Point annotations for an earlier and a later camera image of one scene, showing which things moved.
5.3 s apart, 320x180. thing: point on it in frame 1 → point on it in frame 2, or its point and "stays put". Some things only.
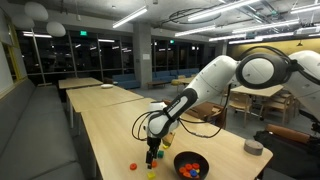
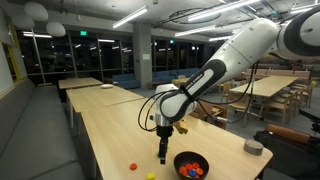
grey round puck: x=253 y=147 stays put
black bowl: x=191 y=165 stays put
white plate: x=107 y=85 stays put
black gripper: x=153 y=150 → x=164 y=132
